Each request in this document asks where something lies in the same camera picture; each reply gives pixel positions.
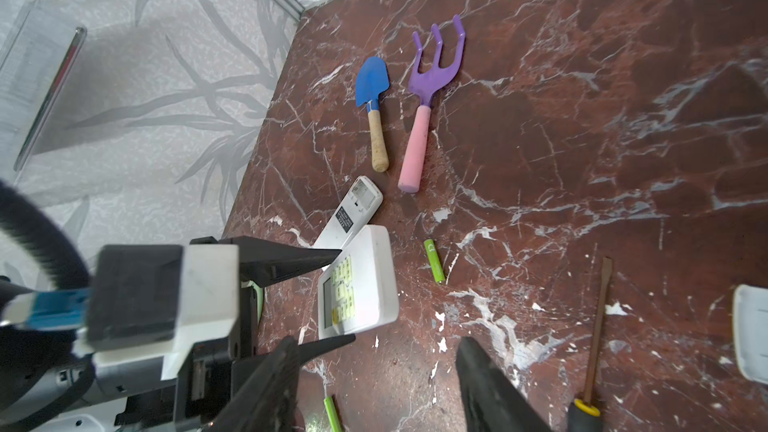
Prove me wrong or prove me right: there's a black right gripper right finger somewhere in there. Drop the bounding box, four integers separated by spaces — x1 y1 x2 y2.
456 337 551 432

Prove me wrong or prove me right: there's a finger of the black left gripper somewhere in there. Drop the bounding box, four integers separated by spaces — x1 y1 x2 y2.
298 334 356 365
236 236 341 288

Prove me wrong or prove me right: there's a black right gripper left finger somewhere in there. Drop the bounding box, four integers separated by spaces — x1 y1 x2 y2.
204 336 300 431

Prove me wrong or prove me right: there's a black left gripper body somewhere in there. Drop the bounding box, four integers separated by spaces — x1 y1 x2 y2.
94 237 255 430

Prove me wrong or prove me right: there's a green AAA battery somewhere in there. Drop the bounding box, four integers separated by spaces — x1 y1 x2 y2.
323 396 344 432
424 239 446 283

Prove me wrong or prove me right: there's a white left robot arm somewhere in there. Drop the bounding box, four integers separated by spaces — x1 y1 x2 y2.
1 186 338 431

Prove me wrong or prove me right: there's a black yellow screwdriver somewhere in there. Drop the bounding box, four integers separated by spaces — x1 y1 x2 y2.
567 257 614 432

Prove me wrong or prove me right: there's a blue toy shovel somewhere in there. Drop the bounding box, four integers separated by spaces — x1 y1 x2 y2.
355 56 389 172

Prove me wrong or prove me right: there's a purple toy rake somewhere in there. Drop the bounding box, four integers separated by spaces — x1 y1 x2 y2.
398 15 466 193

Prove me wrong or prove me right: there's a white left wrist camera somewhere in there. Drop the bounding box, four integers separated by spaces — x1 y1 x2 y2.
0 242 241 382

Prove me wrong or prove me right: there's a clear plastic wall shelf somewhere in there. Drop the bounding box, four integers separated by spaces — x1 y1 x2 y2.
1 0 87 183

